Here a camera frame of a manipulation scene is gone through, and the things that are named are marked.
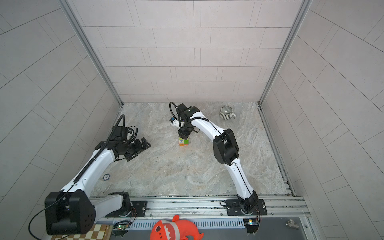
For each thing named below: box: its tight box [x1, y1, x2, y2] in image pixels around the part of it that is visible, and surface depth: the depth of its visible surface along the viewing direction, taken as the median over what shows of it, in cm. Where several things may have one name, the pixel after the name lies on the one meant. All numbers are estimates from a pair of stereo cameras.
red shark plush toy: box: [150, 214, 204, 240], surface depth 62 cm
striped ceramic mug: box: [219, 105, 237, 120], surface depth 105 cm
